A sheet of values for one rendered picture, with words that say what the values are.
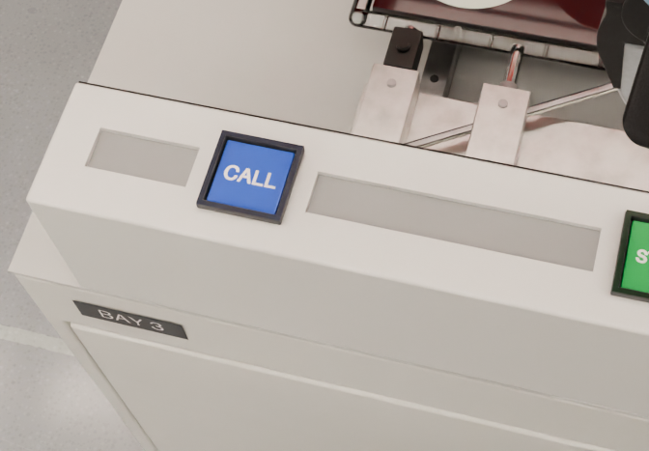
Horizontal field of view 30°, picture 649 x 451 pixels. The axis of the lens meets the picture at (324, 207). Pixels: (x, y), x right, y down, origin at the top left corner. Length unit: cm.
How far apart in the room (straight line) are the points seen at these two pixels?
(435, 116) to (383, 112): 5
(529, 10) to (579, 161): 12
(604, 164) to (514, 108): 7
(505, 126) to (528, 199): 10
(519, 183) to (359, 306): 13
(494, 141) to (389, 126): 7
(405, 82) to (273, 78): 15
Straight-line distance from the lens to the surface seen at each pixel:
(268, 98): 97
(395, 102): 86
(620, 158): 88
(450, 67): 94
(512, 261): 74
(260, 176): 77
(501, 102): 86
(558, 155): 87
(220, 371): 100
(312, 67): 99
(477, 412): 93
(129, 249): 82
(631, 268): 74
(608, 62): 63
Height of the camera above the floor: 163
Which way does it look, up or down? 62 degrees down
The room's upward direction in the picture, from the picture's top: 10 degrees counter-clockwise
